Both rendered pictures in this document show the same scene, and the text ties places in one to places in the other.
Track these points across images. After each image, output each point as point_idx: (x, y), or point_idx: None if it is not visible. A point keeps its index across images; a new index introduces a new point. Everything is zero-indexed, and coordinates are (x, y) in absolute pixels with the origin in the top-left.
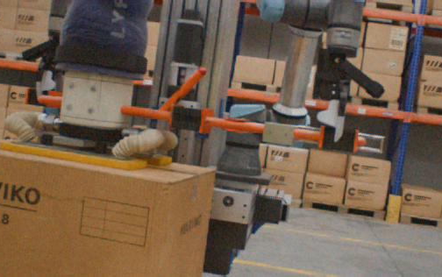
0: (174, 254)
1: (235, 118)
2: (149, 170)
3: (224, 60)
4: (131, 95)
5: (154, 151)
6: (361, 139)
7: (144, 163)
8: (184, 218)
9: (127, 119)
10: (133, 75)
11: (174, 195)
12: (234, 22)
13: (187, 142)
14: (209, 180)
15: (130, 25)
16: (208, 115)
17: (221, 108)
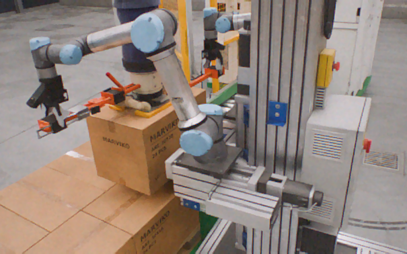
0: (101, 145)
1: (91, 99)
2: (114, 111)
3: (259, 65)
4: (136, 78)
5: (126, 106)
6: (39, 125)
7: (118, 108)
8: (104, 135)
9: (137, 89)
10: (126, 70)
11: (89, 120)
12: (298, 25)
13: (235, 123)
14: (131, 131)
15: (122, 47)
16: (105, 95)
17: (270, 109)
